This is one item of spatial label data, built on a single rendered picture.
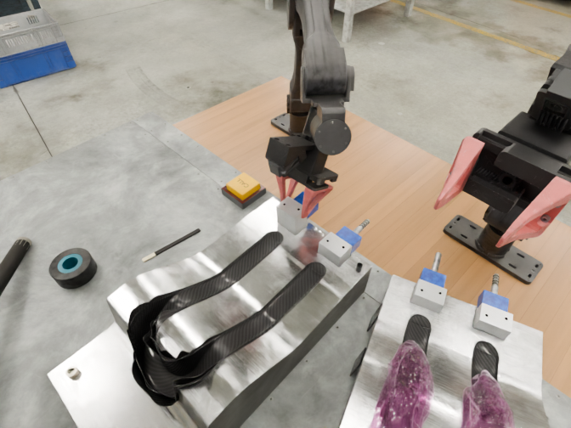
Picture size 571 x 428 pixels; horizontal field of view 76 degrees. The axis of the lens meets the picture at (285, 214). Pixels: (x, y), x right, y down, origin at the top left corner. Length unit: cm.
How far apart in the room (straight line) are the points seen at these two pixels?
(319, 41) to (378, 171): 46
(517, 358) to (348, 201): 47
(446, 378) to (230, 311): 35
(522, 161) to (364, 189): 59
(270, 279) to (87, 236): 46
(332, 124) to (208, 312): 35
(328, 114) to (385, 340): 37
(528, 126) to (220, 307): 49
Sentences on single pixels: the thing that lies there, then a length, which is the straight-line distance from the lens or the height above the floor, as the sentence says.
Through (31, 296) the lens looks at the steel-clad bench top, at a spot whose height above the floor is 80.
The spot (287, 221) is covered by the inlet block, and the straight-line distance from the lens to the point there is 71.
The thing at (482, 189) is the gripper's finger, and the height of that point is 118.
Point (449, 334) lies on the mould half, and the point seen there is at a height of 86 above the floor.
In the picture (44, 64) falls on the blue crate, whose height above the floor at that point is 8.
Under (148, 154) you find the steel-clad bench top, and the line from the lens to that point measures 112.
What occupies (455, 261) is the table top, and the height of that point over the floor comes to 80.
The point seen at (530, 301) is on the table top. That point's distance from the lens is 89.
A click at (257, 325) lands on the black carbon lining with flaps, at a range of 63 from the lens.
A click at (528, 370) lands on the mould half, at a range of 74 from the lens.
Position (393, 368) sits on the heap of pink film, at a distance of 60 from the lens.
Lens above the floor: 145
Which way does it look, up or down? 48 degrees down
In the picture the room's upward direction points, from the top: straight up
